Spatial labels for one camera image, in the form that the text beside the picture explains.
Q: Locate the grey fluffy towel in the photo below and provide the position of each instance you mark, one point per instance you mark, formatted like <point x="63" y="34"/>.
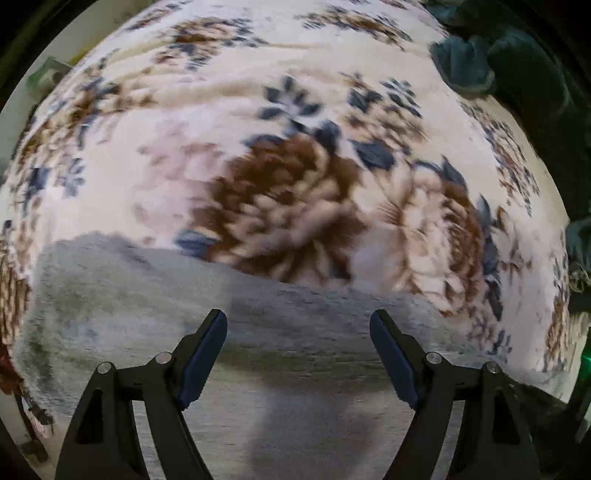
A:
<point x="286" y="332"/>

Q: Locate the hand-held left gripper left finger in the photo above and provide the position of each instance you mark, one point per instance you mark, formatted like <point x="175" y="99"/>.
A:
<point x="205" y="357"/>

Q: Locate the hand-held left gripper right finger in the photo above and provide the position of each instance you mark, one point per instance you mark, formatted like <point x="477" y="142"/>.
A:
<point x="391" y="355"/>

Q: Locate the dark teal cloth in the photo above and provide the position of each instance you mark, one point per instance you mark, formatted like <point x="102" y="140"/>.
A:
<point x="489" y="60"/>

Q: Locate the floral printed blanket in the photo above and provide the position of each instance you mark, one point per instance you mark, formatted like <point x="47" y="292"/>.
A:
<point x="258" y="152"/>

